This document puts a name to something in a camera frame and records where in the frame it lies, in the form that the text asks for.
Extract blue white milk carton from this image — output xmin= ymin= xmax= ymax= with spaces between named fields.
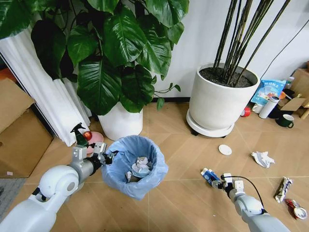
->
xmin=200 ymin=168 xmax=221 ymax=187

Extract trash bin with blue bag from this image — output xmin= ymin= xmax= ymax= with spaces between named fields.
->
xmin=100 ymin=135 xmax=169 ymax=201

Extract pink plate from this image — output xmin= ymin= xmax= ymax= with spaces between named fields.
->
xmin=83 ymin=131 xmax=105 ymax=155

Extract crumpled white paper ball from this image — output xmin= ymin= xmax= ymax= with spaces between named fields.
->
xmin=131 ymin=156 xmax=153 ymax=174

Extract tall white plant pot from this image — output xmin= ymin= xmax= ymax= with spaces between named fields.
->
xmin=97 ymin=101 xmax=144 ymax=142

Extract white round lid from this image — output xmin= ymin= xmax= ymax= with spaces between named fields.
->
xmin=218 ymin=144 xmax=233 ymax=155

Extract green spray bottle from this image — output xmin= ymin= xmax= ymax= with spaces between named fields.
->
xmin=70 ymin=122 xmax=89 ymax=148

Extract crumpled blue face mask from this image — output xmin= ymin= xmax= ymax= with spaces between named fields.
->
xmin=133 ymin=167 xmax=151 ymax=178

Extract crumpled white paper wad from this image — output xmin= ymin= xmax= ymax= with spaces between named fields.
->
xmin=251 ymin=151 xmax=276 ymax=169

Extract white wheeled pot saucer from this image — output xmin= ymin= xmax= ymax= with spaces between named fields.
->
xmin=186 ymin=108 xmax=236 ymax=139

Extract crushed long drink carton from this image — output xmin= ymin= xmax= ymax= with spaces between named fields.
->
xmin=275 ymin=176 xmax=295 ymax=203

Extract red cup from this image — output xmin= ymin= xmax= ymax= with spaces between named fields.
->
xmin=240 ymin=106 xmax=252 ymax=118

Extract crushed red can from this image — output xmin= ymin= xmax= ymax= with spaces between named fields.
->
xmin=284 ymin=198 xmax=308 ymax=220

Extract wide white plant pot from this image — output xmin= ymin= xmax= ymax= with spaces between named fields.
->
xmin=189 ymin=63 xmax=261 ymax=130

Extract white fluted column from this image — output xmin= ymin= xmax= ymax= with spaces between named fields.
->
xmin=0 ymin=25 xmax=92 ymax=147

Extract large brown cardboard box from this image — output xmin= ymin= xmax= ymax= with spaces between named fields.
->
xmin=0 ymin=77 xmax=55 ymax=179

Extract white thermos bottle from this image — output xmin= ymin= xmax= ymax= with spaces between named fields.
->
xmin=258 ymin=95 xmax=281 ymax=119

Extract dark green mug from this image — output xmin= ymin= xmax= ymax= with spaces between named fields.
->
xmin=275 ymin=114 xmax=295 ymax=129

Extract grey rug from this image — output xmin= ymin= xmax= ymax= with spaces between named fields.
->
xmin=0 ymin=178 xmax=27 ymax=219

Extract blue snack bag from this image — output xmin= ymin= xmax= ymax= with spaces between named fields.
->
xmin=251 ymin=79 xmax=287 ymax=105

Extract large green leafy plant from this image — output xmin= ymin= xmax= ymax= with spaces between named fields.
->
xmin=0 ymin=0 xmax=190 ymax=116

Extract open small cardboard box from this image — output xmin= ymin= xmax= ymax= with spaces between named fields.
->
xmin=277 ymin=68 xmax=309 ymax=119

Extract green bamboo stems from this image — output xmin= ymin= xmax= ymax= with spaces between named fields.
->
xmin=212 ymin=0 xmax=292 ymax=87

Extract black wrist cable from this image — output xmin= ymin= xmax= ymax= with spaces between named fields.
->
xmin=220 ymin=175 xmax=265 ymax=214

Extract black wall cable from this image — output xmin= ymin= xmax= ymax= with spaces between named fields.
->
xmin=259 ymin=16 xmax=309 ymax=80

